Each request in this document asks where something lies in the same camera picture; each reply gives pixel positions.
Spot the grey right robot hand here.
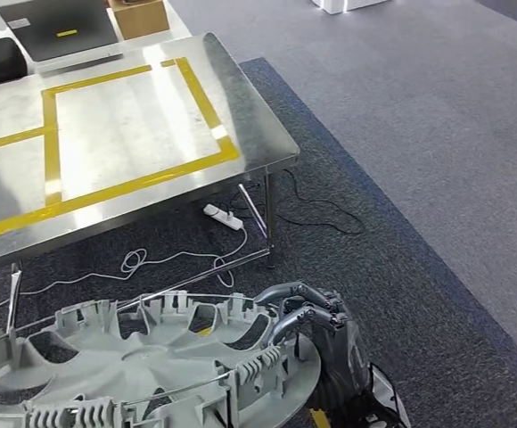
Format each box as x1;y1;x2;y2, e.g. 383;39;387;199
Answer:
254;281;371;413

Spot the grey plastic wheel hubcap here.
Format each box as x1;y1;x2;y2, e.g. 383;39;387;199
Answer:
0;289;321;428

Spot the steel workbench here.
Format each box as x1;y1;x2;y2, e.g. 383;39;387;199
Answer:
0;32;301;350

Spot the white power strip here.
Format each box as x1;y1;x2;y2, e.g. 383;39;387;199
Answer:
202;203;245;232

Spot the white illuminated plinth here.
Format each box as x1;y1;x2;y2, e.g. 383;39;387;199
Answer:
312;0;391;16

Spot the white table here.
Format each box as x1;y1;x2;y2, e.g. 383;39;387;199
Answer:
0;0;193;78

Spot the brown cardboard box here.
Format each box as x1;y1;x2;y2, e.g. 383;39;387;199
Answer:
108;0;171;41

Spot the dark grey laptop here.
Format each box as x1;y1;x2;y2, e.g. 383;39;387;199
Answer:
0;0;124;77

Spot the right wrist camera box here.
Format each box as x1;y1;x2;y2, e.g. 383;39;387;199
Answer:
369;363;410;428

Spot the black floor cable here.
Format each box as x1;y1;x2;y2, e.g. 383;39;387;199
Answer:
229;168;367;237

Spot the white power strip cable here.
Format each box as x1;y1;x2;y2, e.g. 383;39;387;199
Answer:
20;226;248;297

